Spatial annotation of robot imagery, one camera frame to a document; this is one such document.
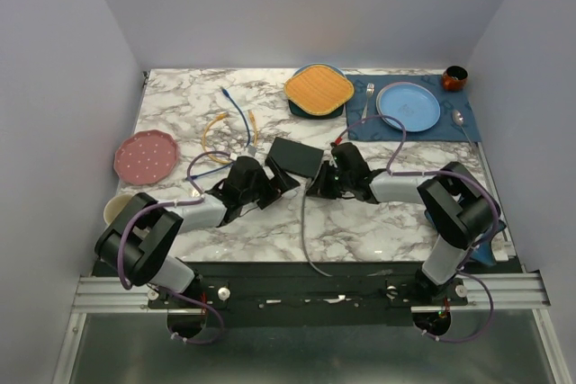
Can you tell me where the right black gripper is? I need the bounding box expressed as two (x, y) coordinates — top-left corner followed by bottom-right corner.
(307, 159), (354, 199)

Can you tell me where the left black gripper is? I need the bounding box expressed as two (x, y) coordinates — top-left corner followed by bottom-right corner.
(240, 157), (300, 210)

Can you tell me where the grey ethernet cable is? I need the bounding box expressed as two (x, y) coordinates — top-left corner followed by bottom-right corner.
(299, 194), (397, 278)

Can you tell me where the black network switch box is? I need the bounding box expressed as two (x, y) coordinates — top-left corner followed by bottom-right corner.
(266, 137), (324, 179)

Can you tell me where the blue ethernet cable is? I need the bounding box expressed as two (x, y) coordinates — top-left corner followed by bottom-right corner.
(187, 85), (254, 181)

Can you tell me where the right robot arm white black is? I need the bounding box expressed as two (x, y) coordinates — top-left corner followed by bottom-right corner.
(305, 142), (500, 305)

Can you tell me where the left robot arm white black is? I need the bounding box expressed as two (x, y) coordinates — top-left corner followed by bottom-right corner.
(94, 156), (300, 308)

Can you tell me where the dark teal square plate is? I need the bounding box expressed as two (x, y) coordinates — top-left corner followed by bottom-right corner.
(287, 64), (347, 122)

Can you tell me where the blue cloth placemat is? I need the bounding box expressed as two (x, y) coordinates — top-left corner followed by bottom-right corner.
(346, 74), (481, 142)

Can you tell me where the silver fork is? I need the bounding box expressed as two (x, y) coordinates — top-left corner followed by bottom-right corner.
(360, 83), (375, 122)

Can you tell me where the blue round plate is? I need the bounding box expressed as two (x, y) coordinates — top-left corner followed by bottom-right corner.
(375, 82), (441, 132)

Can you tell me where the pink dotted plate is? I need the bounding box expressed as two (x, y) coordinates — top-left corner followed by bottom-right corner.
(113, 129), (180, 186)

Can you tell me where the silver spoon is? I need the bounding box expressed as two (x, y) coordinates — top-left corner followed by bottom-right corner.
(452, 110), (475, 148)

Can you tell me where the red brown small bowl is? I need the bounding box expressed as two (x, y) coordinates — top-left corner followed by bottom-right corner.
(441, 66), (468, 92)

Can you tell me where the cream ceramic cup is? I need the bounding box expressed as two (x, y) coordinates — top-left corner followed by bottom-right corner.
(103, 193), (133, 226)

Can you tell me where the blue star shaped dish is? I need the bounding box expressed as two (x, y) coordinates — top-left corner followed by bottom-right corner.
(424, 210), (507, 267)

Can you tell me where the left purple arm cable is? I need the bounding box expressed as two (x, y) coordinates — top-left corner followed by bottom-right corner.
(116, 150), (235, 346)

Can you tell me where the black mounting base rail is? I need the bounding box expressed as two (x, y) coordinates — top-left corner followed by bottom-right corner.
(91, 260), (525, 329)

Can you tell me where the aluminium frame rail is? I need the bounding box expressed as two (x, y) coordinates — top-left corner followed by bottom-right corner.
(72, 273), (550, 314)

